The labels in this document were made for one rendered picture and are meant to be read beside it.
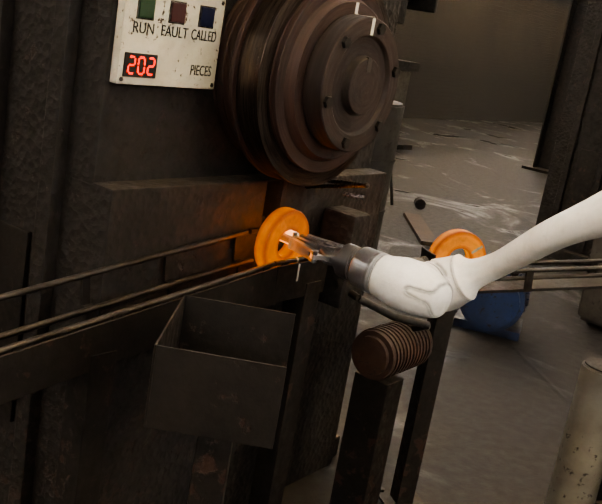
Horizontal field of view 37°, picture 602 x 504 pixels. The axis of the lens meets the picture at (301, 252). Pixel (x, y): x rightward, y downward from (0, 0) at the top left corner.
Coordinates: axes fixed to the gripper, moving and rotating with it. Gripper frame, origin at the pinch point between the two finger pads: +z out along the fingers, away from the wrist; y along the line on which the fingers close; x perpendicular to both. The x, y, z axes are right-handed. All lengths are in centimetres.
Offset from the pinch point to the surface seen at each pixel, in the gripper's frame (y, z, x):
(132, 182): -36.8, 11.4, 10.4
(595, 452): 62, -64, -43
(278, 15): -17.4, -0.6, 46.4
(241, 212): -7.6, 7.0, 3.5
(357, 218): 23.4, -3.4, 3.0
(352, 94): -1.3, -10.5, 33.9
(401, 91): 718, 400, -35
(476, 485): 78, -31, -75
